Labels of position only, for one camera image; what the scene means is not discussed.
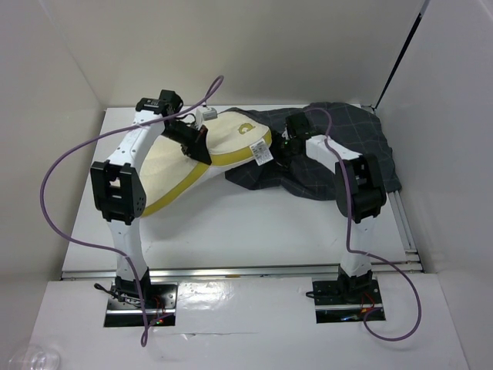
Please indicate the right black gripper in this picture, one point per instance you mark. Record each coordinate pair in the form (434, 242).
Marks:
(281, 162)

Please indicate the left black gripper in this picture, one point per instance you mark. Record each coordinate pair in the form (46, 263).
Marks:
(199, 151)

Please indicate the dark grey plaid pillowcase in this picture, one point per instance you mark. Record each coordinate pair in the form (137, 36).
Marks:
(310, 174)

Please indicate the cream yellow pillow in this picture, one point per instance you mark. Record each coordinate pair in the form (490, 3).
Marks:
(233, 139)

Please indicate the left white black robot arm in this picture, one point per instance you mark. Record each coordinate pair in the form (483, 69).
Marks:
(119, 193)

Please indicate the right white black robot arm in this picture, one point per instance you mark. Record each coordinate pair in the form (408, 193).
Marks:
(360, 195)

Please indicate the clear plastic object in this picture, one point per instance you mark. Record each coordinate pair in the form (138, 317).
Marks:
(35, 357)

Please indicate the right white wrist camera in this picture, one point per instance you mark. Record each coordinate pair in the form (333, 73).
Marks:
(286, 135)

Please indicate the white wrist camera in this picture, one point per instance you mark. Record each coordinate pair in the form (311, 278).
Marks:
(203, 114)
(286, 135)

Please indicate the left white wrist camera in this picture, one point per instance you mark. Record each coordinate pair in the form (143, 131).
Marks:
(203, 114)

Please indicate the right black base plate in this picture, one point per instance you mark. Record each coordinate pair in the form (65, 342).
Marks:
(328, 293)

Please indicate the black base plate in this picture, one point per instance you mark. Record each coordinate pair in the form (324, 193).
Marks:
(328, 293)
(158, 298)

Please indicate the aluminium rail front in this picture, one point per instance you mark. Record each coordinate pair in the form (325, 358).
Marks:
(411, 267)

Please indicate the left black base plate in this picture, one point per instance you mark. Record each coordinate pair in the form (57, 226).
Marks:
(158, 298)

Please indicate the dark vertical frame pole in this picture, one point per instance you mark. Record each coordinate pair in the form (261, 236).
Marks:
(403, 50)

